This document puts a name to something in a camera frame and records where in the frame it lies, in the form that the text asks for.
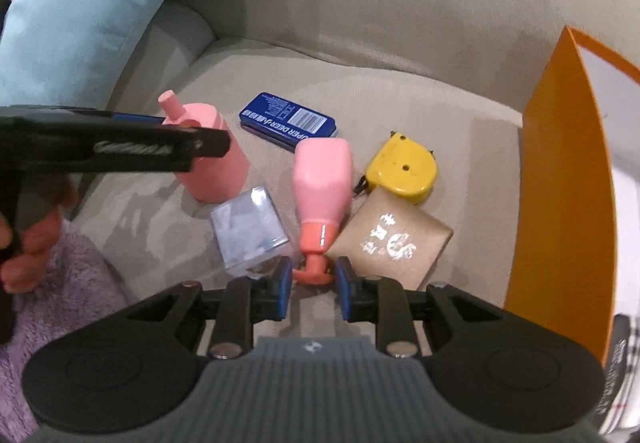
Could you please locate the purple fuzzy cloth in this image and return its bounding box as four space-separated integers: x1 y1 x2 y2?
0 218 131 434

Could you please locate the plaid case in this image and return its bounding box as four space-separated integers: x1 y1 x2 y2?
597 313 640 436

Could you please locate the person's left hand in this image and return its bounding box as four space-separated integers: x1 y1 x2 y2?
0 170 81 295

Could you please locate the blue tin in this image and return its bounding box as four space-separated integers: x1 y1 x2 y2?
239 92 338 154

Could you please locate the clear plastic cube box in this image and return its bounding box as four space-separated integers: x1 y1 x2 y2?
210 186 291 274

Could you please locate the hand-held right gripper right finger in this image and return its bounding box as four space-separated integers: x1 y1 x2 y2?
335 257 501 358

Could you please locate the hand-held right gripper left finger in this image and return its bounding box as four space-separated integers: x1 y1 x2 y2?
127 257 293 359

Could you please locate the orange cardboard box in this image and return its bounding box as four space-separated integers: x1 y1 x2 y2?
502 26 640 369

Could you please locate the pink bottle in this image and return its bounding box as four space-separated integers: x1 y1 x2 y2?
291 138 353 285

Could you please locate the yellow tape measure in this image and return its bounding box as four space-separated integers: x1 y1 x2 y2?
355 132 440 206

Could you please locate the gold box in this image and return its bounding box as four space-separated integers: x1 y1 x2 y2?
325 187 455 291

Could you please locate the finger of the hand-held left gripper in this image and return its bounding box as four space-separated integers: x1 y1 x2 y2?
0 106 168 128
75 124 232 174

